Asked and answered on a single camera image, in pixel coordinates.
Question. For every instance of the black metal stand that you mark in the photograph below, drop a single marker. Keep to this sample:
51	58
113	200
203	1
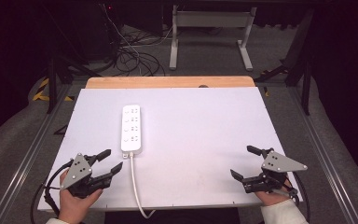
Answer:
53	81
298	62

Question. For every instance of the person's right hand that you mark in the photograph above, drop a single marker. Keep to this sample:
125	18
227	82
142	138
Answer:
272	197

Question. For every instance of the white metal stand frame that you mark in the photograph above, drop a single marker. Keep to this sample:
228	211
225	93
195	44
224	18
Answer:
211	20

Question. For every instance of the person's left hand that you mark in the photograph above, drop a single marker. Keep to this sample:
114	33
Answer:
74	207

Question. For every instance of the aluminium floor rail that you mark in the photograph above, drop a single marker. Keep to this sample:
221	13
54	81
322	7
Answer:
320	155
21	165

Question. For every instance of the yellow black hazard tape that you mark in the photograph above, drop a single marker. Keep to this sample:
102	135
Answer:
42	91

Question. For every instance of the dark computer case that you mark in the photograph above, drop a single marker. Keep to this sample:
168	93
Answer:
108	28

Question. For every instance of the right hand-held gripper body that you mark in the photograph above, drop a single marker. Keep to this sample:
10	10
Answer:
276	165

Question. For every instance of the white table board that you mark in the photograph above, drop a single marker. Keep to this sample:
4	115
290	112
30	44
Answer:
192	143

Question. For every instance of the white power strip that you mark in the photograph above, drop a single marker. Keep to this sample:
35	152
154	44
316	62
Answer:
131	129

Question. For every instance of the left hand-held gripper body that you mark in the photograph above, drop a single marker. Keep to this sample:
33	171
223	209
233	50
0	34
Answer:
78	170

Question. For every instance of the wooden table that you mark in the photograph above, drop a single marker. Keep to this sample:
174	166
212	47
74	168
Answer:
167	82

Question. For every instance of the person's dark lap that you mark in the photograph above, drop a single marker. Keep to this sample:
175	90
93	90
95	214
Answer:
171	217

